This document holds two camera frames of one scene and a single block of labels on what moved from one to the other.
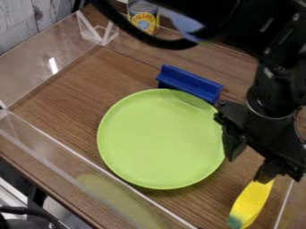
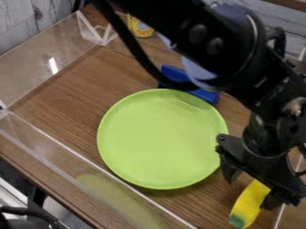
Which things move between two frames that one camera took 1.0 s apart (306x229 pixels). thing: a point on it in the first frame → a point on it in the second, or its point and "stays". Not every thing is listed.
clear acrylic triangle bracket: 99,33 stays
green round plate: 160,139 stays
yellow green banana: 248,205 stays
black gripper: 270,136 → 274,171
